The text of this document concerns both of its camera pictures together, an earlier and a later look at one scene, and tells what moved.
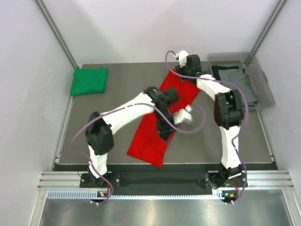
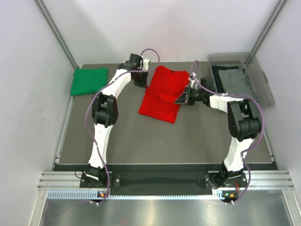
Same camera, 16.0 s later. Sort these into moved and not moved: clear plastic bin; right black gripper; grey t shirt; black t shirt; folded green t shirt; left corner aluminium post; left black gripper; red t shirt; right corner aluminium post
Moved: left black gripper; red t shirt; right black gripper
Not moved: left corner aluminium post; right corner aluminium post; folded green t shirt; black t shirt; clear plastic bin; grey t shirt
